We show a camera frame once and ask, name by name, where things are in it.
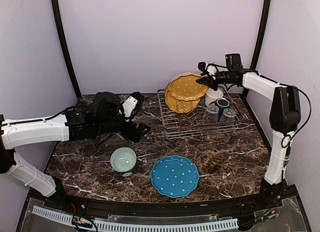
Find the black frame post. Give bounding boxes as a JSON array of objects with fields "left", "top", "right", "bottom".
[
  {"left": 51, "top": 0, "right": 82, "bottom": 100},
  {"left": 250, "top": 0, "right": 271, "bottom": 70}
]

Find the metal wire dish rack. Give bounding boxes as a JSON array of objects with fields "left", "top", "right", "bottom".
[{"left": 157, "top": 86, "right": 248, "bottom": 139}]

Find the white slotted cable duct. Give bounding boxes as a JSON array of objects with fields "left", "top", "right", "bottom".
[{"left": 31, "top": 205, "right": 239, "bottom": 232}]

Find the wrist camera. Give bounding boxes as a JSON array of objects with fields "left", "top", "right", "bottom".
[
  {"left": 118, "top": 92, "right": 144, "bottom": 122},
  {"left": 197, "top": 62, "right": 219, "bottom": 77}
]

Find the dark blue ceramic mug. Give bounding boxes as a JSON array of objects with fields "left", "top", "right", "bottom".
[{"left": 215, "top": 97, "right": 230, "bottom": 122}]

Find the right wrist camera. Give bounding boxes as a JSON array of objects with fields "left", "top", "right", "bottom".
[{"left": 197, "top": 62, "right": 219, "bottom": 77}]

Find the right black frame post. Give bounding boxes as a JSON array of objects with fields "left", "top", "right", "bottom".
[{"left": 250, "top": 0, "right": 271, "bottom": 70}]

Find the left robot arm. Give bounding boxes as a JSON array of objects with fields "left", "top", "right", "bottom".
[{"left": 0, "top": 92, "right": 151, "bottom": 210}]

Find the green ceramic bowl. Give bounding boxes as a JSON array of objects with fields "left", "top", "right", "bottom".
[{"left": 110, "top": 147, "right": 138, "bottom": 177}]

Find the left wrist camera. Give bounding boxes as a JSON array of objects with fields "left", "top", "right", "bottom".
[{"left": 118, "top": 92, "right": 144, "bottom": 122}]

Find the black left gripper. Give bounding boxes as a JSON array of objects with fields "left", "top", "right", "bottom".
[{"left": 95, "top": 114, "right": 151, "bottom": 143}]

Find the blue plate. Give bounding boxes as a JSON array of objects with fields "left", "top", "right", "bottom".
[{"left": 150, "top": 155, "right": 200, "bottom": 198}]

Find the cream ceramic mug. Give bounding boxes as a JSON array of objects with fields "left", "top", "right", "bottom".
[{"left": 205, "top": 88, "right": 224, "bottom": 106}]

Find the left black frame post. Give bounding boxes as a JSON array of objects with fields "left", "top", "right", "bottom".
[{"left": 51, "top": 0, "right": 82, "bottom": 100}]

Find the clear drinking glass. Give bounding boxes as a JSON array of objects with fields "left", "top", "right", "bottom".
[
  {"left": 204, "top": 103, "right": 221, "bottom": 123},
  {"left": 220, "top": 108, "right": 236, "bottom": 122}
]

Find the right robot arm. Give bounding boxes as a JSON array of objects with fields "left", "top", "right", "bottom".
[{"left": 197, "top": 54, "right": 303, "bottom": 185}]

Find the black front rail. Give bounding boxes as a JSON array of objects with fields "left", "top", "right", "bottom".
[{"left": 24, "top": 186, "right": 298, "bottom": 224}]

